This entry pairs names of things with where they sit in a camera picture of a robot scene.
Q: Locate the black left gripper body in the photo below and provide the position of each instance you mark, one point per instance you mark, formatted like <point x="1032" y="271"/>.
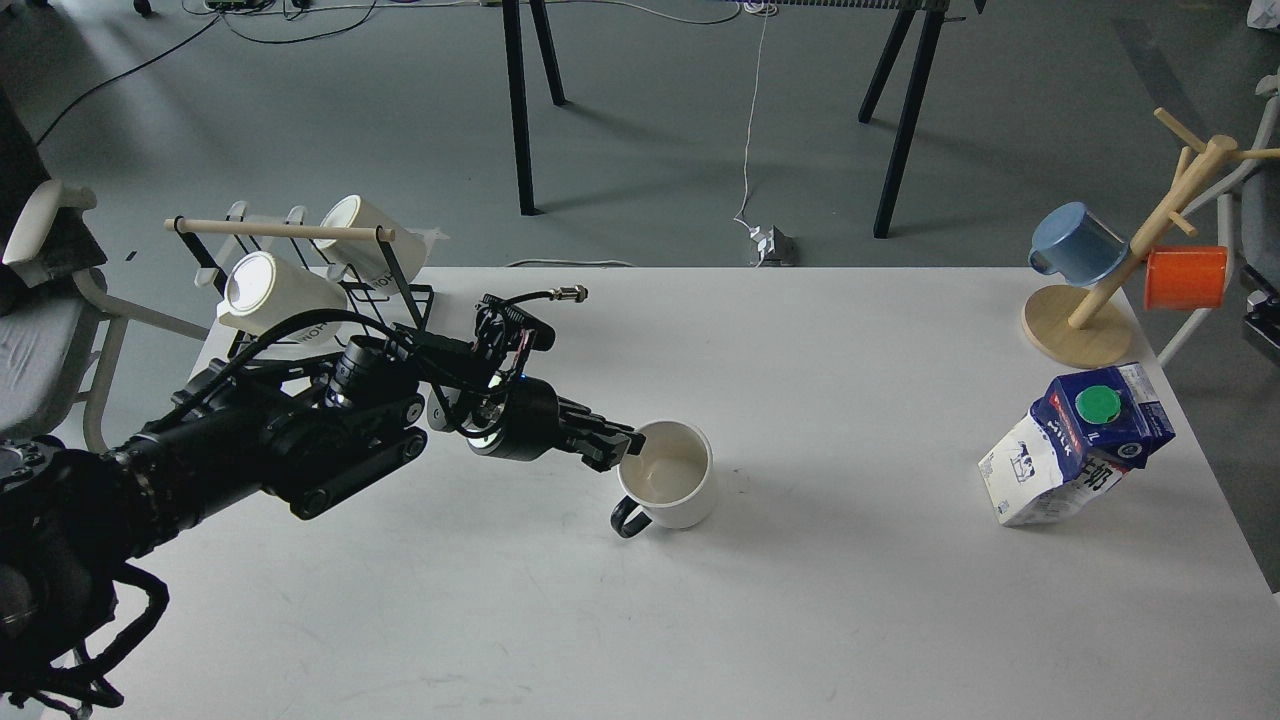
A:
<point x="521" y="424"/>

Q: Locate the orange mug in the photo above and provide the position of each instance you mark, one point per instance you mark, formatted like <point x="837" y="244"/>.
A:
<point x="1185" y="278"/>

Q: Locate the white mug on rack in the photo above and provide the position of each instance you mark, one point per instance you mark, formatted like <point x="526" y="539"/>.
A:
<point x="263" y="290"/>
<point x="366" y="257"/>

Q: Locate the blue mug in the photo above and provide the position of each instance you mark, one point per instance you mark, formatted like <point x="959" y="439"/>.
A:
<point x="1073" y="242"/>

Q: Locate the black wire cup rack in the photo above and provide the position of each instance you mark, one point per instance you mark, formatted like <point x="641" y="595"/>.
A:
<point x="218" y="245"/>

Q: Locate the blue white milk carton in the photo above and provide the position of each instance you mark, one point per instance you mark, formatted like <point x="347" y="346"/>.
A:
<point x="1077" y="441"/>

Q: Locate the black table legs right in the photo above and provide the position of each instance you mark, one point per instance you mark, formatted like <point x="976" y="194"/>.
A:
<point x="934" y="14"/>

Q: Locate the white mug on rack front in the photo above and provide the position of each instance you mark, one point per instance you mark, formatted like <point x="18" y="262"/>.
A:
<point x="263" y="290"/>

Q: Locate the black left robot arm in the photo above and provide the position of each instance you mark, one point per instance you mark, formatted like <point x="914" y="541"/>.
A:
<point x="316" y="409"/>

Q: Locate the white mug on rack rear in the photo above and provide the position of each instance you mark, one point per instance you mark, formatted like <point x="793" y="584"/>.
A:
<point x="366" y="257"/>

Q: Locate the wooden mug tree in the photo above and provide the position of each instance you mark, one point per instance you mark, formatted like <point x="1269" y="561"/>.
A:
<point x="1078" y="325"/>

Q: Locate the white mug black handle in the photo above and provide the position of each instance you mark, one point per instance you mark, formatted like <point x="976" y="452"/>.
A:
<point x="670" y="483"/>

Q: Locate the grey power adapter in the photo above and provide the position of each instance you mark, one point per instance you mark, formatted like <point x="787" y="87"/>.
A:
<point x="773" y="247"/>

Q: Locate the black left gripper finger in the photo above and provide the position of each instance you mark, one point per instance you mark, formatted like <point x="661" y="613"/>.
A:
<point x="601" y="456"/>
<point x="581" y="427"/>

